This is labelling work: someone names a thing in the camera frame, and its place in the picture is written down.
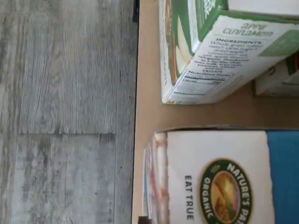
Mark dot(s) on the blue flax plus cereal box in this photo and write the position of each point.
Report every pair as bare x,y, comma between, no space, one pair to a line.
210,175

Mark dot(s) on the green apple cinnamon oatmeal box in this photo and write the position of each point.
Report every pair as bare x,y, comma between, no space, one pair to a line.
210,70

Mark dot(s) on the white box at edge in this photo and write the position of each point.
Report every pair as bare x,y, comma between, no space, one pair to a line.
275,84

